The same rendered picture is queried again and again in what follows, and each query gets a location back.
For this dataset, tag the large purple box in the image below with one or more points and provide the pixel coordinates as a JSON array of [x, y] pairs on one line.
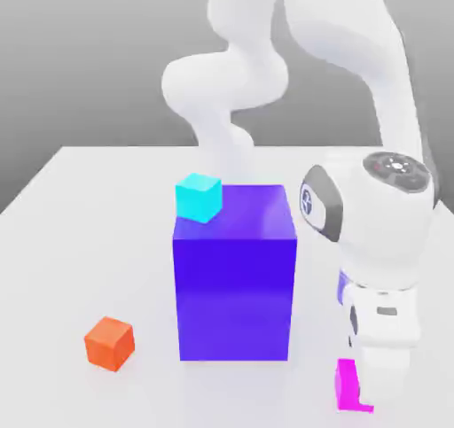
[[234, 293]]

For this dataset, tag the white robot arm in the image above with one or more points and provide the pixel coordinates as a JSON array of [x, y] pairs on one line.
[[376, 236]]

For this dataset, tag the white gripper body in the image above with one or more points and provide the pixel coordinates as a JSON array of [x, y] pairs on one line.
[[385, 371]]

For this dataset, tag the small orange cube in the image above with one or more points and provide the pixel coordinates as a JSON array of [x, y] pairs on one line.
[[108, 344]]

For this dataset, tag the small cyan cube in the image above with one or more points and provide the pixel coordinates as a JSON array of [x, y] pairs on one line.
[[197, 197]]

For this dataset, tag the small magenta cube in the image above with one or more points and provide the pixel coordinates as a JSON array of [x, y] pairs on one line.
[[345, 385]]

